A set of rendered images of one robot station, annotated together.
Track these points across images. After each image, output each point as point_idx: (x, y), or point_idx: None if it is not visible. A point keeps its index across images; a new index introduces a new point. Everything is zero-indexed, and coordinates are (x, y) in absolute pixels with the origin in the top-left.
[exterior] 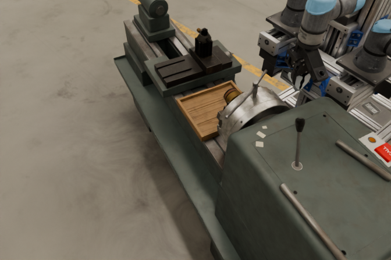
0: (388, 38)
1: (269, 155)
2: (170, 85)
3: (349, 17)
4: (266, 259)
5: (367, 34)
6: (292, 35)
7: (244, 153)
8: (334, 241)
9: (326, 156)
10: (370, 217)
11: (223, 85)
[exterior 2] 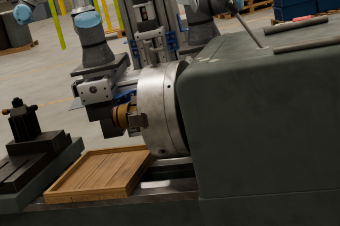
0: None
1: (232, 57)
2: (19, 185)
3: (154, 18)
4: (330, 191)
5: (178, 31)
6: (114, 65)
7: (211, 70)
8: None
9: (271, 38)
10: None
11: (83, 157)
